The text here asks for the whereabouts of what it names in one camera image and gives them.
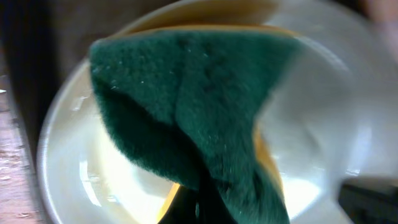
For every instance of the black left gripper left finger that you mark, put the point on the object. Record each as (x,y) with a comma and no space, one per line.
(179,206)

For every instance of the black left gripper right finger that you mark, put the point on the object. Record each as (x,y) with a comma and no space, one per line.
(212,209)

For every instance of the green and yellow sponge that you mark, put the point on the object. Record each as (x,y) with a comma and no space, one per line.
(181,103)

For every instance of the light grey plate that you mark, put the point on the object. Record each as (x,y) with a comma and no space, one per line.
(335,117)

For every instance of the large dark serving tray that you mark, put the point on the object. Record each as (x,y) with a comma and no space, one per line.
(42,42)

